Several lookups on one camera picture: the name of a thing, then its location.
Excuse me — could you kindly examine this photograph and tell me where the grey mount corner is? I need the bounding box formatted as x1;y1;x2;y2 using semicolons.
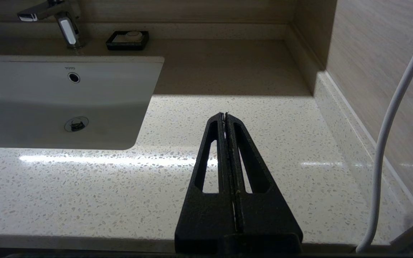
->
389;226;413;254

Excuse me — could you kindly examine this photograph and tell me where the black soap dish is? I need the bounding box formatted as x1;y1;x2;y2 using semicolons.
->
106;30;149;51

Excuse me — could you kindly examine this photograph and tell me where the chrome faucet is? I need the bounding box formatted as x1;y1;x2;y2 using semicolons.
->
16;0;86;50

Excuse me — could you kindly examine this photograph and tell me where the white hanging cable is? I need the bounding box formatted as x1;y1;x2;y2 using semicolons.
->
356;0;413;253

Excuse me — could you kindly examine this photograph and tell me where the chrome sink drain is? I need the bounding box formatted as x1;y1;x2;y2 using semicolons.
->
64;116;89;132

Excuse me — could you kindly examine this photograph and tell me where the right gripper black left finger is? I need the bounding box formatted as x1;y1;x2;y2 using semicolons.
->
175;112;236;253

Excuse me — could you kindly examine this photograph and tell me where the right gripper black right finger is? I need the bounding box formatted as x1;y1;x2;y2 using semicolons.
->
226;112;303;253

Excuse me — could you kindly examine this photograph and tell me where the white ceramic sink basin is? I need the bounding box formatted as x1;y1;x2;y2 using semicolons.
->
0;56;165;151

